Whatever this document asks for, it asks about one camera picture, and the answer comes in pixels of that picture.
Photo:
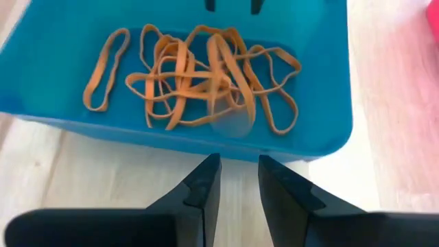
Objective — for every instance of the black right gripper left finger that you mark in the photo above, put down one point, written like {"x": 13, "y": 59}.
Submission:
{"x": 137, "y": 230}

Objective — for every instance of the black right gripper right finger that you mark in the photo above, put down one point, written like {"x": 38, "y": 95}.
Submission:
{"x": 326, "y": 230}

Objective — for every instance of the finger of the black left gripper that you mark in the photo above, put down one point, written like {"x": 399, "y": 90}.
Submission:
{"x": 256, "y": 6}
{"x": 210, "y": 5}

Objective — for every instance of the orange rubber band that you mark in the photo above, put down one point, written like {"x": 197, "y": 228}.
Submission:
{"x": 150, "y": 103}
{"x": 176, "y": 103}
{"x": 240, "y": 85}
{"x": 154, "y": 74}
{"x": 281, "y": 51}

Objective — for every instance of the tan rubber band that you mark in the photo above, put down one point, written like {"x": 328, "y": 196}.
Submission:
{"x": 97, "y": 70}

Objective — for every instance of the blue plastic basket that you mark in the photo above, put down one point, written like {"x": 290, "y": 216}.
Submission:
{"x": 51, "y": 68}

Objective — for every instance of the red plastic basket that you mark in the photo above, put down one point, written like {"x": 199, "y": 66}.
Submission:
{"x": 435, "y": 13}

